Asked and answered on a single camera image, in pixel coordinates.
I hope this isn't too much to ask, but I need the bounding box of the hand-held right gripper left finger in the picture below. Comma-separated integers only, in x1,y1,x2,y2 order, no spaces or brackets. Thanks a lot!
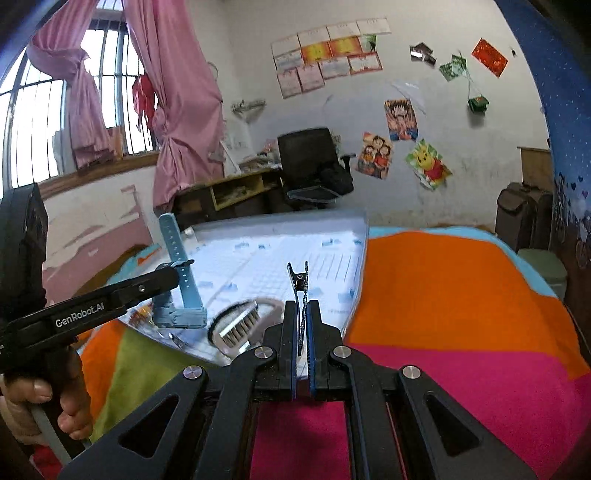
60,300,301,480

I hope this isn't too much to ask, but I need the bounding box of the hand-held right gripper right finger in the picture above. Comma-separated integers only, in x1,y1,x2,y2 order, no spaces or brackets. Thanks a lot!
305,300,536,480

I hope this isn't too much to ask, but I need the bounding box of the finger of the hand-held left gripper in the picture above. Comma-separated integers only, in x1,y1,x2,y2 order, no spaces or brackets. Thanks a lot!
107,266,182,309

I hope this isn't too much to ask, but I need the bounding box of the silver hoop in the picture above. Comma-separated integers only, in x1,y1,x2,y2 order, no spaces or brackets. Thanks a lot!
216,298,283,356

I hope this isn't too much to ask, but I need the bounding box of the black rhinestone hair clip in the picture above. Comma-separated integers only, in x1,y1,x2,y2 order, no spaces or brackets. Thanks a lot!
285,261,311,359

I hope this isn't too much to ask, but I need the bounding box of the person's left hand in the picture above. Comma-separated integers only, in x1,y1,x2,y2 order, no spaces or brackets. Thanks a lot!
0,352,94,446

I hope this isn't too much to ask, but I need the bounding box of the wooden desk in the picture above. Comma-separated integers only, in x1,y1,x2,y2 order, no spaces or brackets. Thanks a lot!
172,165,285,228

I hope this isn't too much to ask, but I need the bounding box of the barred window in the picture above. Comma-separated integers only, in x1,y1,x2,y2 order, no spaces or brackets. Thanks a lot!
0,0,160,191

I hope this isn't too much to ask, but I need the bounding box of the colourful striped blanket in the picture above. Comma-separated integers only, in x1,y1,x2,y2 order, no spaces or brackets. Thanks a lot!
32,225,583,480

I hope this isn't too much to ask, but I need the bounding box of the pink curtain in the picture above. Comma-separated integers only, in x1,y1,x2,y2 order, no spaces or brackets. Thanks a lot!
27,27,117,169
124,0,228,214

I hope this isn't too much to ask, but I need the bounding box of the red hanging ornament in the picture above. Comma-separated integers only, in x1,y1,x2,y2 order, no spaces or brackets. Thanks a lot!
131,74,160,131

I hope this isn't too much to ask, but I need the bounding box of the black office chair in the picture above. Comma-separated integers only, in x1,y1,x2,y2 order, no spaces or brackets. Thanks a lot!
276,128,356,211

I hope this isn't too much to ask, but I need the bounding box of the green stool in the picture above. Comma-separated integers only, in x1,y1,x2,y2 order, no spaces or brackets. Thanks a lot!
516,248,569,302

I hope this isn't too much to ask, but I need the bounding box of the brown suitcase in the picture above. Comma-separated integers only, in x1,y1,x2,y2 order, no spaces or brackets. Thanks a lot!
496,182,555,253

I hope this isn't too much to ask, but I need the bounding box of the wooden board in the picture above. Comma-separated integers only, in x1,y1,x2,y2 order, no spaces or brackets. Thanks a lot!
517,146,553,189

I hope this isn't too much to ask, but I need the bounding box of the blue dotted wardrobe cover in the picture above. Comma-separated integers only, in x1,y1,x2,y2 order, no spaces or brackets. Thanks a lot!
496,0,591,324

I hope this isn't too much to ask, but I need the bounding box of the metal wall rack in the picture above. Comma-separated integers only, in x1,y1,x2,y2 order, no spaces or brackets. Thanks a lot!
230,99,268,117

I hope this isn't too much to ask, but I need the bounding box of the family cartoon wall poster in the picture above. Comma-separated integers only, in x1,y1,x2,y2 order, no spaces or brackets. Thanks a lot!
355,132,394,181

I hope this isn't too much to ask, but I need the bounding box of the yellow bear wall poster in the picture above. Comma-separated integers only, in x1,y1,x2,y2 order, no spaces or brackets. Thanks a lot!
405,138,452,191

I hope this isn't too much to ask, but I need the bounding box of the anime cartoon wall poster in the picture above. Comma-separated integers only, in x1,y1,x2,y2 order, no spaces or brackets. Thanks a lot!
384,98,419,142

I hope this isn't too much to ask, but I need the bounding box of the group of wall certificates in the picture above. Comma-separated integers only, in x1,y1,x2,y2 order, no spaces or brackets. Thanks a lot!
270,17,393,100

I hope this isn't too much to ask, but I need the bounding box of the green wall paper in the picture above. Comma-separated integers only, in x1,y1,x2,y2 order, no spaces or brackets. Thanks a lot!
438,54,468,83

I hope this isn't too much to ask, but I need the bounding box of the wall photo cluster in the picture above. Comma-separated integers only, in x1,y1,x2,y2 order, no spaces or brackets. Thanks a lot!
409,42,437,65

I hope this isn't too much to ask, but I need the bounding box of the red wall paper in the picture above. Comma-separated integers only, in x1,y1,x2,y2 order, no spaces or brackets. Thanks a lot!
471,38,509,79

